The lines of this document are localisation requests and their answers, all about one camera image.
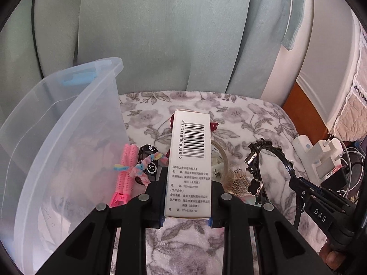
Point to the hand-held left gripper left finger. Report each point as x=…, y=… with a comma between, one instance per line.
x=158, y=202

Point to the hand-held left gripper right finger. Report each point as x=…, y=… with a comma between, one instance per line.
x=218, y=206

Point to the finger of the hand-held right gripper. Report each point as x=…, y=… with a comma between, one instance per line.
x=309, y=187
x=301, y=203

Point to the cotton swab pack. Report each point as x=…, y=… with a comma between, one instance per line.
x=240, y=187

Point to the multicoloured twisted pipe cleaner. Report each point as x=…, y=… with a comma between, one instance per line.
x=134, y=172

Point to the small white plastic clip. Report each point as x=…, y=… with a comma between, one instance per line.
x=218, y=166

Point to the black decorated headband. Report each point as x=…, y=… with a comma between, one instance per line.
x=282, y=156

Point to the brown packing tape roll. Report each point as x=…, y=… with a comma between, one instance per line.
x=226, y=160

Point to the white medicine box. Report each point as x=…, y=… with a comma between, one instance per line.
x=187, y=163

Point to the pink hair roller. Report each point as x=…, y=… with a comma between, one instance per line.
x=125, y=154
x=133, y=154

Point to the clear plastic container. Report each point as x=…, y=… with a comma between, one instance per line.
x=57, y=149

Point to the person's right hand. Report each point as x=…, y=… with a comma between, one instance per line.
x=332, y=260

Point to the black power adapter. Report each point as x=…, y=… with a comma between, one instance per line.
x=337, y=177

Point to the white charger adapter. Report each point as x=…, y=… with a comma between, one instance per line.
x=324, y=154

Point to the dark red hair clip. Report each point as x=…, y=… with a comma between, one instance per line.
x=214, y=126

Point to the grey floral blanket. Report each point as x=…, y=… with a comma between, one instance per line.
x=258, y=120

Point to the beige quilted bedspread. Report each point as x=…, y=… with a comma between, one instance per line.
x=354, y=114

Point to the light green curtain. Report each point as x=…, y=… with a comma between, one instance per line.
x=172, y=34

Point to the white bed frame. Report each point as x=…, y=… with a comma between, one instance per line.
x=321, y=63

